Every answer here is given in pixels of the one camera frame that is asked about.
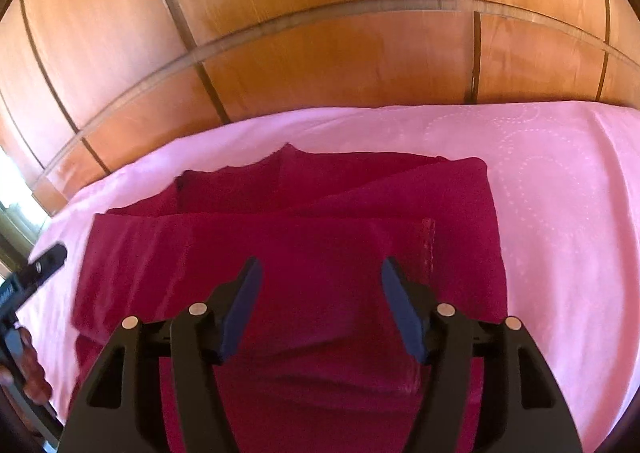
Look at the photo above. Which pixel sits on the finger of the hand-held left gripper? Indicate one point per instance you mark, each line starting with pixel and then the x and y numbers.
pixel 47 263

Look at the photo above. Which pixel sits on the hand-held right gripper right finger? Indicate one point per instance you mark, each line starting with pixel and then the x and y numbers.
pixel 402 308

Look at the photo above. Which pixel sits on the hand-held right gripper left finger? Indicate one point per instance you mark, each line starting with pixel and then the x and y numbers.
pixel 242 303

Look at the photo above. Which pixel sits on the dark red knit garment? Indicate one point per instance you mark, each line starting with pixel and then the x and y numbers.
pixel 325 243

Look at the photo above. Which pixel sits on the person's left hand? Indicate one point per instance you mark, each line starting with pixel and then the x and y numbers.
pixel 30 373

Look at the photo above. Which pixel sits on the window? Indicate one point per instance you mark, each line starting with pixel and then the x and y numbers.
pixel 15 213

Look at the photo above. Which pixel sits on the pink blanket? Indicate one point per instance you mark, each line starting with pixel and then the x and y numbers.
pixel 550 213

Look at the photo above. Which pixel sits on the wooden wardrobe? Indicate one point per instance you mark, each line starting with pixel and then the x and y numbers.
pixel 320 58

